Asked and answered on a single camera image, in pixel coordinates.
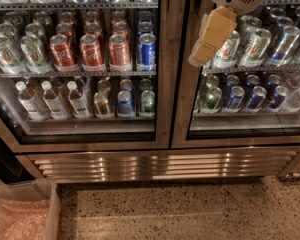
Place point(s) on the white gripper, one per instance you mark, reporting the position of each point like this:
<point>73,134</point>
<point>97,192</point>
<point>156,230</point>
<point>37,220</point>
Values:
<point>219,24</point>

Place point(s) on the glass fridge door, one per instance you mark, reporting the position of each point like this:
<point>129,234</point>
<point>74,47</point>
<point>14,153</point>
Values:
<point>102,18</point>
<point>277,123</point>

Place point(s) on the right door green soda can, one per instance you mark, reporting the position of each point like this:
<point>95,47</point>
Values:
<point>226,55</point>

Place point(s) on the door blue can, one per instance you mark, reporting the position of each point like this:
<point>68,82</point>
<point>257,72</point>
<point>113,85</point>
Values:
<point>255,99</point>
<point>233,101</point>

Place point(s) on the right door lower blue can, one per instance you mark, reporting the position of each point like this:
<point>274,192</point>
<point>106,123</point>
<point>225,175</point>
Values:
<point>233,101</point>

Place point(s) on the right door lower green can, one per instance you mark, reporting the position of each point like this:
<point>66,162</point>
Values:
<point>210,99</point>

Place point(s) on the steel fridge bottom grille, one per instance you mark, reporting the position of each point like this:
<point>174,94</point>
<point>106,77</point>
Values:
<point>156,165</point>

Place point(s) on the silver blue slim can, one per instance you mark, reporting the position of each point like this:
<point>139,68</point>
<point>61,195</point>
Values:
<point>279,54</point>

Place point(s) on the front blue pepsi can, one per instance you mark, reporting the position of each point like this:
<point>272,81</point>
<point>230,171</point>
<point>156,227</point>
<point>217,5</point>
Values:
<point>146,52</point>

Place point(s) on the front red cola can right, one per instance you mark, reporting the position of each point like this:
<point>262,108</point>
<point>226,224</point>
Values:
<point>120,58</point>

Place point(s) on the red cola can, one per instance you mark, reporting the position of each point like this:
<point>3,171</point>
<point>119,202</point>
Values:
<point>92,56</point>
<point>63,55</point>
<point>120,58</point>

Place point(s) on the green can lower shelf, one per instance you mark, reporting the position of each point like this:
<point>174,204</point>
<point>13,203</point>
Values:
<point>147,103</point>

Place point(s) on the blue can lower shelf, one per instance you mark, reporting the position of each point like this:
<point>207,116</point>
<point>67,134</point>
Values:
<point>125,104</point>

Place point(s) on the front red cola can middle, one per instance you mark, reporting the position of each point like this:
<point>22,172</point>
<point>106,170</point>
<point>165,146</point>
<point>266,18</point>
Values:
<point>92,56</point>

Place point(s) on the gold can lower shelf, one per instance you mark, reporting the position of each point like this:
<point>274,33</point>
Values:
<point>103,105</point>

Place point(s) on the water bottle right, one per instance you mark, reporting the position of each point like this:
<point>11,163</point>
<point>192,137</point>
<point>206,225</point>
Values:
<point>78,100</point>

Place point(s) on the water bottle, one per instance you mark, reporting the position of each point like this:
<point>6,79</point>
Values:
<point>78,100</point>
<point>55,101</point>
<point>32,102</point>

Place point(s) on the front red cola can left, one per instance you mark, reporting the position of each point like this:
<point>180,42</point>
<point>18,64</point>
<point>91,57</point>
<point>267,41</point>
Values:
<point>63,55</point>

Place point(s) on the water bottle middle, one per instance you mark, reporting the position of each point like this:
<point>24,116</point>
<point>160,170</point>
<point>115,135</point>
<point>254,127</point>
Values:
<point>55,101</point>

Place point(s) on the front green soda can right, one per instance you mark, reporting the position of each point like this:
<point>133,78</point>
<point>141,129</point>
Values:
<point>37,58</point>

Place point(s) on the water bottle left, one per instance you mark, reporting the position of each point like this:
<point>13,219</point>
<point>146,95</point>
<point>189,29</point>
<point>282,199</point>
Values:
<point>32,102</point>

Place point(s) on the front green soda can left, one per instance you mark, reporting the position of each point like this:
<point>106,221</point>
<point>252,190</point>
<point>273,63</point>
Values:
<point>11,60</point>

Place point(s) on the clear plastic bin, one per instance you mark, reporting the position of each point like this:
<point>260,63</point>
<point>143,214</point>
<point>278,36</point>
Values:
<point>37,190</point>

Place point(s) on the pink bubble wrap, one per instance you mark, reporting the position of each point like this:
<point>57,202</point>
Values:
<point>23,220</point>

